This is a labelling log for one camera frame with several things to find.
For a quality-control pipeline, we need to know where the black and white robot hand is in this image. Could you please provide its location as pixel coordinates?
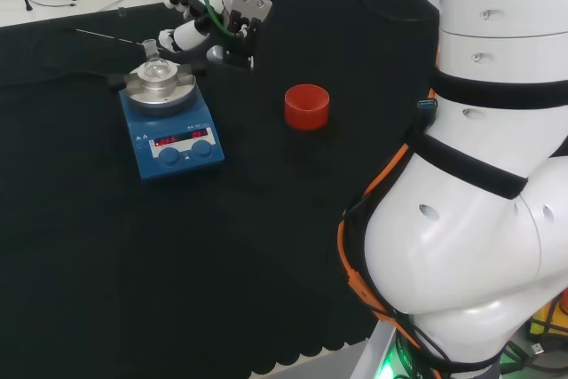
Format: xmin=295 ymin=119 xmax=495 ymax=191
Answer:
xmin=158 ymin=0 xmax=228 ymax=63

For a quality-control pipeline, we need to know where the heater with blue base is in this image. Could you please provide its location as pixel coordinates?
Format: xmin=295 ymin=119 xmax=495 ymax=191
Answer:
xmin=107 ymin=61 xmax=226 ymax=183

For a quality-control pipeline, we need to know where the clear round-bottom flask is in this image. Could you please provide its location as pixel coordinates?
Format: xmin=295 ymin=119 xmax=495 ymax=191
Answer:
xmin=140 ymin=38 xmax=172 ymax=83

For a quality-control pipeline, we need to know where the thin glass rod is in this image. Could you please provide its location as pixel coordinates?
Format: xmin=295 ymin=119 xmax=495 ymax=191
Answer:
xmin=74 ymin=28 xmax=147 ymax=47

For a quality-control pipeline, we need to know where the red ribbed plastic cup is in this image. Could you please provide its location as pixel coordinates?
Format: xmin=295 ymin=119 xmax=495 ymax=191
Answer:
xmin=283 ymin=83 xmax=331 ymax=132

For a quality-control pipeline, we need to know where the black bench cloth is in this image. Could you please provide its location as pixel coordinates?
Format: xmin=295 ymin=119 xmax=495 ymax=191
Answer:
xmin=0 ymin=0 xmax=441 ymax=378

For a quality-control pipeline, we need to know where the yellow stop button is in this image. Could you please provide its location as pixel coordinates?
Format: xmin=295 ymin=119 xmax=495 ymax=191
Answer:
xmin=527 ymin=288 xmax=568 ymax=341

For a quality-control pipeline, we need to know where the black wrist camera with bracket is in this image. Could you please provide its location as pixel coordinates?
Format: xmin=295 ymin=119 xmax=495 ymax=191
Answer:
xmin=220 ymin=9 xmax=263 ymax=72

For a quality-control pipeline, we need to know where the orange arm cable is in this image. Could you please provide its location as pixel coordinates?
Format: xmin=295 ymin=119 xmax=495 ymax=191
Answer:
xmin=335 ymin=52 xmax=445 ymax=378

